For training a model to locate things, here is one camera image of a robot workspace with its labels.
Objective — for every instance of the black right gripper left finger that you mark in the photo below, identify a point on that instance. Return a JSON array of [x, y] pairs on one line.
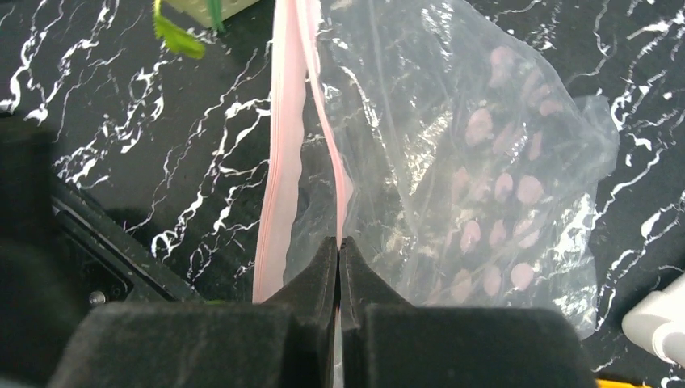
[[286, 341]]

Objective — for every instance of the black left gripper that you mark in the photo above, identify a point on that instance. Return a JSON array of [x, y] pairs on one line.
[[61, 256]]

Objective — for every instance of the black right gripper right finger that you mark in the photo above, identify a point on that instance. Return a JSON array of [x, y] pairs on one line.
[[387, 342]]

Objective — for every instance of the clear zip top bag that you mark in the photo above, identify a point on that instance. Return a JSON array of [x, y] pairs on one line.
[[450, 151]]

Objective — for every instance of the green lettuce leaf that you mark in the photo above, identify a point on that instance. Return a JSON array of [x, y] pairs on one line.
[[175, 38]]

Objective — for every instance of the cream perforated plastic basket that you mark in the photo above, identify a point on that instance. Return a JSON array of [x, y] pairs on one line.
[[198, 10]]

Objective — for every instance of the green chives bunch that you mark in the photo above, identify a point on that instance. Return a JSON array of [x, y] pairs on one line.
[[215, 14]]

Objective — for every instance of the white pipe frame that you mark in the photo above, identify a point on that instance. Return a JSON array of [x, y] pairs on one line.
[[656, 323]]

